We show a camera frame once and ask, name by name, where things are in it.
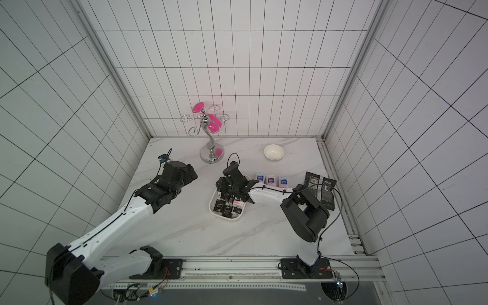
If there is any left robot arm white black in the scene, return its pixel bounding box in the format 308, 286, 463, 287
44, 161, 198, 304

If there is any pink cup lower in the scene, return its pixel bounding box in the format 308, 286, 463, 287
208, 114, 222, 133

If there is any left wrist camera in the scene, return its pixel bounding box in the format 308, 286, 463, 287
158, 154, 170, 164

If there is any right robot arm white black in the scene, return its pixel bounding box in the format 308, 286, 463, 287
216, 161, 336, 269

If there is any black snack bag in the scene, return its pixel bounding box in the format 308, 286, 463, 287
304, 172, 323, 191
319, 177, 337, 211

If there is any pink Tempo tissue pack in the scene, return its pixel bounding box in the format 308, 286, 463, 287
233, 200, 246, 210
266, 175, 277, 186
256, 172, 266, 183
278, 176, 288, 189

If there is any pink cup upper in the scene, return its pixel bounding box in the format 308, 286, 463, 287
192, 102, 205, 114

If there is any aluminium mounting rail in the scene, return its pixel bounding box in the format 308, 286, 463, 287
100, 256, 386, 295

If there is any pink cup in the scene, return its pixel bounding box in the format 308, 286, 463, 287
192, 102, 205, 114
208, 114, 222, 133

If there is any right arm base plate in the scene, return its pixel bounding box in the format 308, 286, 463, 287
278, 258, 334, 280

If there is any chrome cup holder stand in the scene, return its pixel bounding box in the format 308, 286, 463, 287
180, 105, 230, 164

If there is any left base cable bundle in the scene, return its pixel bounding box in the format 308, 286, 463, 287
97, 264, 170, 302

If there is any white storage box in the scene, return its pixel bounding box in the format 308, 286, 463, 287
208, 189, 247, 221

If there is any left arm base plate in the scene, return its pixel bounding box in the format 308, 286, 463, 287
129, 259, 184, 280

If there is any white ceramic bowl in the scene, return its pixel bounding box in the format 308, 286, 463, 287
263, 144, 285, 161

